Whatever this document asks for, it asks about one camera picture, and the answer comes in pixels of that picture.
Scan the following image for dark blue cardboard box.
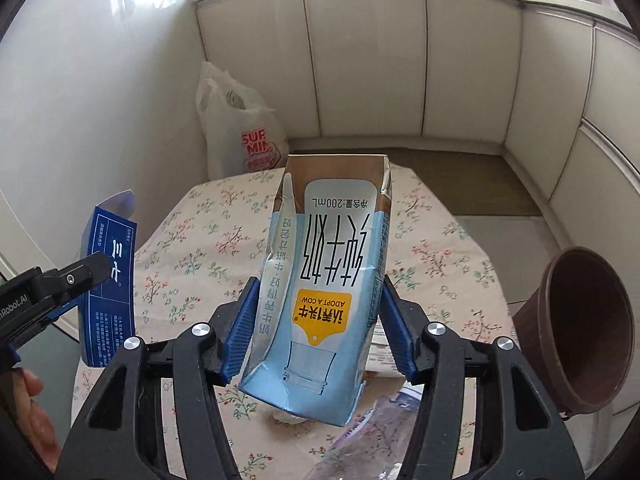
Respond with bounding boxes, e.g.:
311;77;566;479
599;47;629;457
79;189;138;368

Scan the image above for white plastic shopping bag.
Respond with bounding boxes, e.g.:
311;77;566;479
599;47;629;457
195;61;291;179

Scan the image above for olive floor mat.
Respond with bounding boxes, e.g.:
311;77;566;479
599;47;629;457
290;147;543;218

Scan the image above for floral tablecloth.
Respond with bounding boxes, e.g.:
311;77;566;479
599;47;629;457
72;165;521;480

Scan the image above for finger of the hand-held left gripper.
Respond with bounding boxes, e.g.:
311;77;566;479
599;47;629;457
30;251;118;311
7;302;81;363

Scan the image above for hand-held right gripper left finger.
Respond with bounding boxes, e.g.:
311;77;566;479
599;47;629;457
60;276;261;480

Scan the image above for person's left hand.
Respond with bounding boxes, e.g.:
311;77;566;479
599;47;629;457
10;367;63;473

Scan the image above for white drawer cabinets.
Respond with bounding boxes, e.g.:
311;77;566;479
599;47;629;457
502;0;640;281

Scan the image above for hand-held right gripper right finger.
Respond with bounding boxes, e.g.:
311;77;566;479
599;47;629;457
381;274;586;480

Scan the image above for brown plastic bin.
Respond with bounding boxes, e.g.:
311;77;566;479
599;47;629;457
512;246;636;421

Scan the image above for frosted glass sliding door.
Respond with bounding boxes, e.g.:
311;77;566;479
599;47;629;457
0;180;86;342

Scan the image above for light blue milk carton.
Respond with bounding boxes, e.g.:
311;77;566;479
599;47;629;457
237;154;393;428

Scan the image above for white door cabinets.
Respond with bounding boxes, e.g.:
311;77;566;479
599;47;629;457
192;0;523;153

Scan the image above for clear plastic wrapper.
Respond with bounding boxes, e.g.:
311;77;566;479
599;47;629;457
310;390;426;480

